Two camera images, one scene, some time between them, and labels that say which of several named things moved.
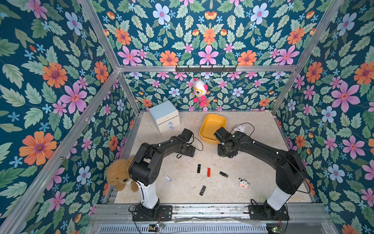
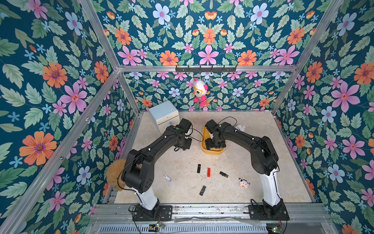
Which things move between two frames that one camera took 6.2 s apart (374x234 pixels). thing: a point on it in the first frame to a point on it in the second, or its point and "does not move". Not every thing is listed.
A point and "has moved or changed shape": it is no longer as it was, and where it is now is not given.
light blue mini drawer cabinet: (166, 116) does not move
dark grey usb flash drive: (223, 174) does not move
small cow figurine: (243, 183) does not move
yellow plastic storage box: (211, 123) has moved or changed shape
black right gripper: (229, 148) to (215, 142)
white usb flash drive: (167, 178) does not move
